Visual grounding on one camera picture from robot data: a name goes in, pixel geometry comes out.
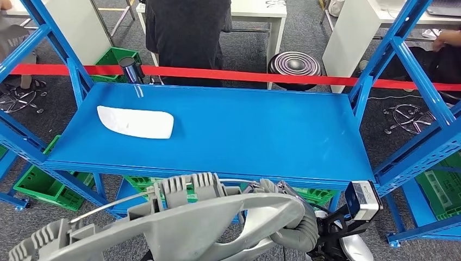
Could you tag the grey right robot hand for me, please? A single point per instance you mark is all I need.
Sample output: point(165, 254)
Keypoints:
point(284, 189)

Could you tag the silver wheel hubcap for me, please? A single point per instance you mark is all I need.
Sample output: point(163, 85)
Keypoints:
point(180, 234)

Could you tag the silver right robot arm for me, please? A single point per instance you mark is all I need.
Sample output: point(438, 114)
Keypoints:
point(299, 241)

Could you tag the white curved plastic part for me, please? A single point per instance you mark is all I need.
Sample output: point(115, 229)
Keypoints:
point(140, 122)

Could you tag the red barrier belt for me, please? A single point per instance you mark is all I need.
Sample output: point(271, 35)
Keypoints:
point(252, 76)

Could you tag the black ringed round stool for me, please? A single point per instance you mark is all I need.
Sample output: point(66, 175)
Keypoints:
point(294, 65)

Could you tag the chrome chair base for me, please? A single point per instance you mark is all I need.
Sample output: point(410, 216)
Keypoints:
point(410, 120)
point(20, 101)

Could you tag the person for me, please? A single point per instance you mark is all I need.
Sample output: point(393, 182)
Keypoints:
point(187, 32)
point(446, 65)
point(14, 39)

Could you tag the dark laptop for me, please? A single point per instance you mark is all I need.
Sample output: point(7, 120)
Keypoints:
point(446, 9)

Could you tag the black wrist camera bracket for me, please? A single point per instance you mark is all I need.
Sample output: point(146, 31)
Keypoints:
point(335, 223)

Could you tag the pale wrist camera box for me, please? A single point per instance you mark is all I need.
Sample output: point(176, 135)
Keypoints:
point(365, 201)

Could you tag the dark chrome barrier post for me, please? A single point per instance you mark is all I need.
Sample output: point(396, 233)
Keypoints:
point(130, 70)

